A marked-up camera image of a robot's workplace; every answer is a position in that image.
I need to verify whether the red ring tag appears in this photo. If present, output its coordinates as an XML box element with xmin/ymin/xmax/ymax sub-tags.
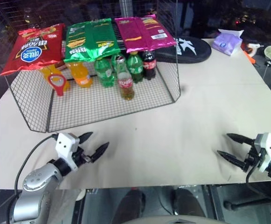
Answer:
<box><xmin>47</xmin><ymin>74</ymin><xmax>66</xmax><ymax>97</ymax></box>

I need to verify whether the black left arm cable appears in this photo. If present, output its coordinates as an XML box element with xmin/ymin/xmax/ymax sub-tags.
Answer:
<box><xmin>14</xmin><ymin>133</ymin><xmax>59</xmax><ymax>199</ymax></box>

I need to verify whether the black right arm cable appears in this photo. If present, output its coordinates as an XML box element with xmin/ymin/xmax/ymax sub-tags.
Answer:
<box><xmin>245</xmin><ymin>162</ymin><xmax>271</xmax><ymax>210</ymax></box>

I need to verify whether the green chips bag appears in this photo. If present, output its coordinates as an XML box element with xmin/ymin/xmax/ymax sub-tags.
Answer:
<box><xmin>63</xmin><ymin>18</ymin><xmax>121</xmax><ymax>63</ymax></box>

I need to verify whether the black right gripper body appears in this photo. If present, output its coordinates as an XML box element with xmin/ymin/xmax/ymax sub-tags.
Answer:
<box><xmin>243</xmin><ymin>143</ymin><xmax>263</xmax><ymax>173</ymax></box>

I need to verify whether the black wire grid panel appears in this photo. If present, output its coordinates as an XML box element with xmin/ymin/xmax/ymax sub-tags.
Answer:
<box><xmin>156</xmin><ymin>0</ymin><xmax>193</xmax><ymax>41</ymax></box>

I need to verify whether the orange soda plastic bottle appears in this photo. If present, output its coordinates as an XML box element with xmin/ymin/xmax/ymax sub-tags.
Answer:
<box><xmin>67</xmin><ymin>61</ymin><xmax>94</xmax><ymax>89</ymax></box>
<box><xmin>41</xmin><ymin>64</ymin><xmax>71</xmax><ymax>93</ymax></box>

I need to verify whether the orange plastic piece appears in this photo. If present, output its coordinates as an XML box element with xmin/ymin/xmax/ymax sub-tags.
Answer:
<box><xmin>243</xmin><ymin>51</ymin><xmax>257</xmax><ymax>64</ymax></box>

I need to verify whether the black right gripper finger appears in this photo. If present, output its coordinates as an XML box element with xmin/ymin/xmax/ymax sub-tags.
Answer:
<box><xmin>216</xmin><ymin>150</ymin><xmax>246</xmax><ymax>169</ymax></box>
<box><xmin>226</xmin><ymin>133</ymin><xmax>255</xmax><ymax>146</ymax></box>

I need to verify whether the magenta chips bag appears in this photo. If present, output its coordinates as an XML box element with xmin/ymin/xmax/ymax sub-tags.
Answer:
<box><xmin>114</xmin><ymin>14</ymin><xmax>177</xmax><ymax>53</ymax></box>

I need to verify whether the black slipper white print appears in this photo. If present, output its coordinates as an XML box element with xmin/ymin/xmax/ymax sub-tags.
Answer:
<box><xmin>154</xmin><ymin>37</ymin><xmax>212</xmax><ymax>64</ymax></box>

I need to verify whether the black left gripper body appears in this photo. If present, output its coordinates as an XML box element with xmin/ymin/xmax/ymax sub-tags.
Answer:
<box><xmin>72</xmin><ymin>145</ymin><xmax>92</xmax><ymax>168</ymax></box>

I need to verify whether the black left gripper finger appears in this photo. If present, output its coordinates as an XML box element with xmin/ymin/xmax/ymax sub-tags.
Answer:
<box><xmin>89</xmin><ymin>141</ymin><xmax>110</xmax><ymax>163</ymax></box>
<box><xmin>79</xmin><ymin>132</ymin><xmax>94</xmax><ymax>144</ymax></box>

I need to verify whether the black lever with knob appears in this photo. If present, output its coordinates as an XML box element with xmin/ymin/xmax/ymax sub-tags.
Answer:
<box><xmin>223</xmin><ymin>195</ymin><xmax>271</xmax><ymax>211</ymax></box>

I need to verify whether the dark cola plastic bottle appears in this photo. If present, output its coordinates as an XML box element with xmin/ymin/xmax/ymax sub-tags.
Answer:
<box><xmin>141</xmin><ymin>49</ymin><xmax>158</xmax><ymax>81</ymax></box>

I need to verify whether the purple tissue pack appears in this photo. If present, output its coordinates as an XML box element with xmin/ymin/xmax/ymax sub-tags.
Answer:
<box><xmin>212</xmin><ymin>28</ymin><xmax>244</xmax><ymax>57</ymax></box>

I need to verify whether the green soda plastic bottle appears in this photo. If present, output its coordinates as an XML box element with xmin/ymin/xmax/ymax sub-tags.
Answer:
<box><xmin>93</xmin><ymin>57</ymin><xmax>116</xmax><ymax>88</ymax></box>
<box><xmin>126</xmin><ymin>51</ymin><xmax>144</xmax><ymax>84</ymax></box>

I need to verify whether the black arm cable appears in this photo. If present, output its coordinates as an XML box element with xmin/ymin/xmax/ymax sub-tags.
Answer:
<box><xmin>245</xmin><ymin>162</ymin><xmax>271</xmax><ymax>210</ymax></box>
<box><xmin>14</xmin><ymin>133</ymin><xmax>59</xmax><ymax>199</ymax></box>

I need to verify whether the red chips bag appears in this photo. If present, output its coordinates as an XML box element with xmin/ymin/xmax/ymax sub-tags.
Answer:
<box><xmin>0</xmin><ymin>23</ymin><xmax>65</xmax><ymax>77</ymax></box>

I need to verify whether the silver ribbed cylinder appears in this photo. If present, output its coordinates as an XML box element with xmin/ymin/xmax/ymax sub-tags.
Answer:
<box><xmin>120</xmin><ymin>0</ymin><xmax>136</xmax><ymax>19</ymax></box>

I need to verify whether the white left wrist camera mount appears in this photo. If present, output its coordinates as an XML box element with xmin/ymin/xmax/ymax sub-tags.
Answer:
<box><xmin>55</xmin><ymin>132</ymin><xmax>81</xmax><ymax>171</ymax></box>

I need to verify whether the white handheld tool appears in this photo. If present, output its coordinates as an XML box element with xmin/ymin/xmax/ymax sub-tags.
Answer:
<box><xmin>242</xmin><ymin>42</ymin><xmax>264</xmax><ymax>53</ymax></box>

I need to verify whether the black wire mesh shelf rack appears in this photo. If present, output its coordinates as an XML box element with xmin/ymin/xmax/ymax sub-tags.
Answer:
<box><xmin>3</xmin><ymin>16</ymin><xmax>181</xmax><ymax>133</ymax></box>

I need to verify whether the glass cola bottle yellow liquid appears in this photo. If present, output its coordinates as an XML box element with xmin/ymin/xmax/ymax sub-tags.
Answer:
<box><xmin>116</xmin><ymin>55</ymin><xmax>136</xmax><ymax>101</ymax></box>

